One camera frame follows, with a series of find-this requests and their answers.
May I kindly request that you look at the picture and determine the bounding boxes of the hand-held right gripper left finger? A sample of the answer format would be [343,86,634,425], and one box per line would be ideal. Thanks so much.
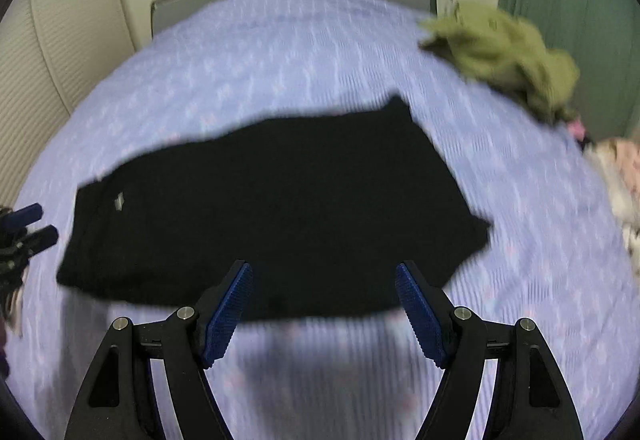
[64,260,254,440]

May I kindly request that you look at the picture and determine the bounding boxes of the green curtain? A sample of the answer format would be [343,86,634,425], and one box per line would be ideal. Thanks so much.
[497,0,640,146]

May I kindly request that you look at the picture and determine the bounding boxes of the lavender patterned bedsheet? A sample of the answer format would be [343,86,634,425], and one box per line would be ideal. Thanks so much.
[12,0,637,440]

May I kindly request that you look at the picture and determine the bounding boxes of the black pants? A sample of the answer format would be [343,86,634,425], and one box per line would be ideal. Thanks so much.
[56,94,493,322]

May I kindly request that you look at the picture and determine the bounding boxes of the olive green garment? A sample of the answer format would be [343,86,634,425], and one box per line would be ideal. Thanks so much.
[417,0,582,123]

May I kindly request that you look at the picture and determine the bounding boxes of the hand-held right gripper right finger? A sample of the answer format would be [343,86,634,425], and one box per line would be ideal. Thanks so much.
[395,260,584,440]

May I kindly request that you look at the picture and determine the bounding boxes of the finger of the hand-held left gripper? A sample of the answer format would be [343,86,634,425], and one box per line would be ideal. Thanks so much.
[0,225,60,261]
[0,203,45,232]

